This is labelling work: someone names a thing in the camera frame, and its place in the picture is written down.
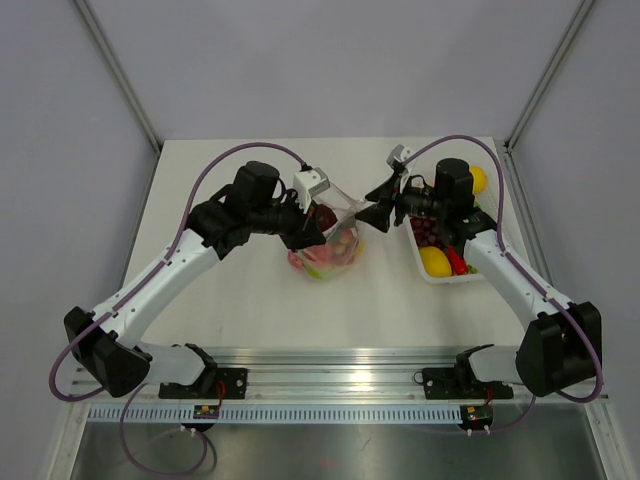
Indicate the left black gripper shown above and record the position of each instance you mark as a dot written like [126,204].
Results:
[306,231]

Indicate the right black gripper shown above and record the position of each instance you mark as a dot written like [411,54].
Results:
[378,214]

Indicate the dark purple mangosteen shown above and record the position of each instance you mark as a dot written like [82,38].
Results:
[325,218]

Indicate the clear pink zip top bag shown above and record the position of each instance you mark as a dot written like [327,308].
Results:
[344,241]

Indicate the white plastic fruit basket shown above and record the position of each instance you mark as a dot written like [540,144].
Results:
[487,202]

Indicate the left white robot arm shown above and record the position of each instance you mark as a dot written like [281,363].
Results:
[107,341]

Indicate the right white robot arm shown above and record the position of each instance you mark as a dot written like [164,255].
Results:
[562,342]

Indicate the yellow lemon top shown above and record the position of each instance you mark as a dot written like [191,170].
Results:
[480,180]

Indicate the dark grape bunch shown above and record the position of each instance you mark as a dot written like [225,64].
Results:
[426,233]

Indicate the yellow mango upper left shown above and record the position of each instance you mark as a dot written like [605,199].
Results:
[436,264]

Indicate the red chili pepper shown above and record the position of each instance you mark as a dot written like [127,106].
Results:
[458,264]

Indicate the left small circuit board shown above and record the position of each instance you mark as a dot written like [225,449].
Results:
[206,412]

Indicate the small circuit board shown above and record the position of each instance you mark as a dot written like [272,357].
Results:
[206,412]
[477,418]

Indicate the right small circuit board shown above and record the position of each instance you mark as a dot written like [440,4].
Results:
[477,418]

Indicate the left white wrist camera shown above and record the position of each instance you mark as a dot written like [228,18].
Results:
[308,184]

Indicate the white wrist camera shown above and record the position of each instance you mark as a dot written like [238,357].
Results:
[308,184]
[398,157]

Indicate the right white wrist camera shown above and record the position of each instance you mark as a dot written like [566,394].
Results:
[398,157]

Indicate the right aluminium frame post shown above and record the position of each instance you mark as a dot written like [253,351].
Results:
[551,70]

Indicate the aluminium frame post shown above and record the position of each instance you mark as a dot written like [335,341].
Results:
[551,70]
[96,32]

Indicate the aluminium mounting rail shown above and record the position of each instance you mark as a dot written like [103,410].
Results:
[336,375]

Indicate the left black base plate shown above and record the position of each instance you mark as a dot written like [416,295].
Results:
[219,382]

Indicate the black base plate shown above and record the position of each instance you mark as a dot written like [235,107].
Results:
[219,382]
[451,384]

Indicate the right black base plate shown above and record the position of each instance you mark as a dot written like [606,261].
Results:
[451,384]

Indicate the white slotted cable duct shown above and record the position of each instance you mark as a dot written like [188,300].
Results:
[279,414]

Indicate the left aluminium frame post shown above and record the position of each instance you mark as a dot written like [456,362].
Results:
[96,32]

